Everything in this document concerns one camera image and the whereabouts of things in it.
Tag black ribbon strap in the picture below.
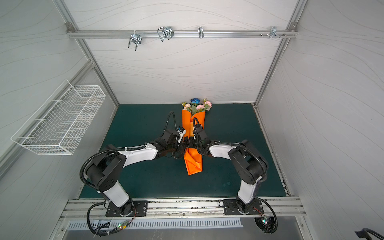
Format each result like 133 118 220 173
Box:
172 138 199 160

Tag orange wrapping paper sheet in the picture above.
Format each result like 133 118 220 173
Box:
182 110 206 175

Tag pink fake flower stem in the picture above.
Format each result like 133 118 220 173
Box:
196 99 212 113

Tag peach fake flower stem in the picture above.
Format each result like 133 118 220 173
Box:
182 102 192 111

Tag blue fake flower stem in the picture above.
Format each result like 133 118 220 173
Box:
191 98 201 104

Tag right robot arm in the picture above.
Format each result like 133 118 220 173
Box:
193 127 269 215

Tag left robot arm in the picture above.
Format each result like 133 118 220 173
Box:
79 128 187 216

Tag green table mat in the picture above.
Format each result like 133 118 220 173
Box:
103 104 286 198

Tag left metal U-bolt clamp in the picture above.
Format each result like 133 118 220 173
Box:
128 33 142 51

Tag metal u-bolt clamp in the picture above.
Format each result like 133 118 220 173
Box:
157 26 175 42
128 33 142 51

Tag middle metal U-bolt clamp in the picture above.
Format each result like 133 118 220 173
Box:
157 26 175 42

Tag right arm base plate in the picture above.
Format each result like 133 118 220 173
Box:
219 199 264 216

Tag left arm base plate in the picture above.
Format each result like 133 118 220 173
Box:
106 199 148 218

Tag white slotted cable duct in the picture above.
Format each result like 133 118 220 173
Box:
67 218 244 231

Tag small metal hook bracket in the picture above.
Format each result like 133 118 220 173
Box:
198 27 204 39

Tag white wire basket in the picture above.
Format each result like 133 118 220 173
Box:
11 80 106 156

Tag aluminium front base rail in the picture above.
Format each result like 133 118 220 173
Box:
59 197 307 221

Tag aluminium cross rail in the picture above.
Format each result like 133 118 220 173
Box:
67 23 299 40

